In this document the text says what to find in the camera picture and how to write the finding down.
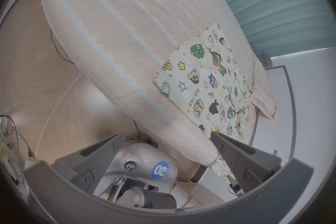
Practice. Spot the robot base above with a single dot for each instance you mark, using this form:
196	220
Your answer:
141	162

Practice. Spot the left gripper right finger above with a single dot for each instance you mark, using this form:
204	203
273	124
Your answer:
241	165

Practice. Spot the pink striped pillow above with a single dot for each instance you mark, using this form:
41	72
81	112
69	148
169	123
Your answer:
265	94

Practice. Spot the white printed pyjama top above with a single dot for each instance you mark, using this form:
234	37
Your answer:
199	81

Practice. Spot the bed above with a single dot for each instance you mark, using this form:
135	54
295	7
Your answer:
118	34

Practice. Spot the grey bedside table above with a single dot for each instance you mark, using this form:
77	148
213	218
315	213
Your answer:
259	55

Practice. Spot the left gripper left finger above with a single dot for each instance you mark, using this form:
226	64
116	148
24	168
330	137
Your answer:
97	165

